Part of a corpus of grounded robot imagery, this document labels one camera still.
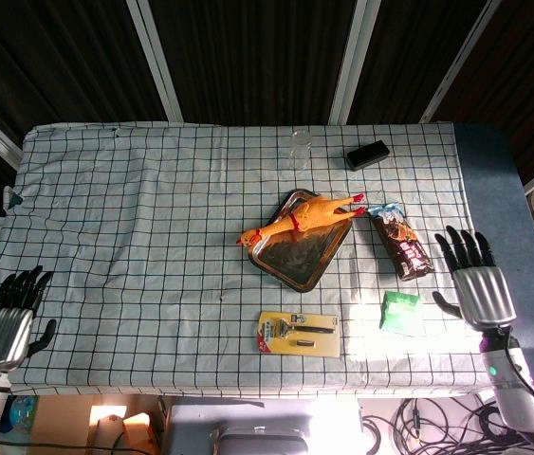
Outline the clear plastic cup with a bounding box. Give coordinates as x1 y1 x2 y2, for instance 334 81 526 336
288 129 314 172

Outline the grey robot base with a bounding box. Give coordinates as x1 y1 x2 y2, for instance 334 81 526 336
209 424 310 455

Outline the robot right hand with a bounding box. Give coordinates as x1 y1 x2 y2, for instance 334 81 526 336
432 225 518 333

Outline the brown snack packet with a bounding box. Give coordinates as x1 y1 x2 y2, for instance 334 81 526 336
367 202 436 282

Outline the yellow razor blister pack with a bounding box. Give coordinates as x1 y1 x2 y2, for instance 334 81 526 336
255 310 341 358

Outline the white checked tablecloth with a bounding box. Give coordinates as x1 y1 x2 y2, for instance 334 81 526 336
0 121 490 398

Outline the stainless steel tray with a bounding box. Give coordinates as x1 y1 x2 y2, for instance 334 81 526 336
247 188 354 294

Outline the orange rubber chicken toy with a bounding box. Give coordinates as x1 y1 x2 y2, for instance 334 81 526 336
235 192 368 247

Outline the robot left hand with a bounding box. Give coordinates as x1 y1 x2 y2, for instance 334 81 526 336
0 264 58 372

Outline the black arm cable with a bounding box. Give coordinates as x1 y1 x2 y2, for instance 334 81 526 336
503 331 534 428

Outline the brown cardboard box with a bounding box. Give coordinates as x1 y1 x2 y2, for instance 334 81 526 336
88 405 161 455

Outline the black rectangular box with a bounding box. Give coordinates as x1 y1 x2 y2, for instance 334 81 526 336
345 139 391 173

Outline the black floor cable bundle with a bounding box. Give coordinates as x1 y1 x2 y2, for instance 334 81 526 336
360 392 534 455

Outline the green packet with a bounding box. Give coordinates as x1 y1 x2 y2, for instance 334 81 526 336
378 289 426 337

